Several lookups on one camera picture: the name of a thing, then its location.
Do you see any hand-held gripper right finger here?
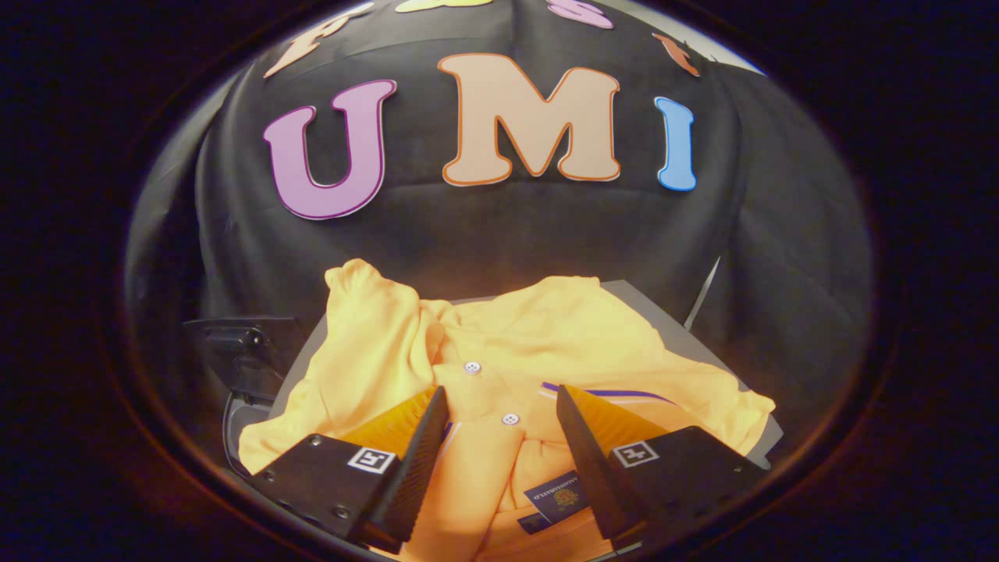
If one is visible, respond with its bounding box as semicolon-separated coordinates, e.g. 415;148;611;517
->
556;384;770;551

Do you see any beige cabinet with grey frame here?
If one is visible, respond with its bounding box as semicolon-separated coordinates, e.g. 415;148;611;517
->
269;279;785;469

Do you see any black backdrop cloth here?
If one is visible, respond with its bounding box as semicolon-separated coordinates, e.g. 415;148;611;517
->
125;0;873;469

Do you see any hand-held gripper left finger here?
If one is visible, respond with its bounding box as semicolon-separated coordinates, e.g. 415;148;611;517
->
248;386;451;555

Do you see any yellow polo shirt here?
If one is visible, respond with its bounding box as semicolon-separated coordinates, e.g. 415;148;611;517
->
238;258;777;562

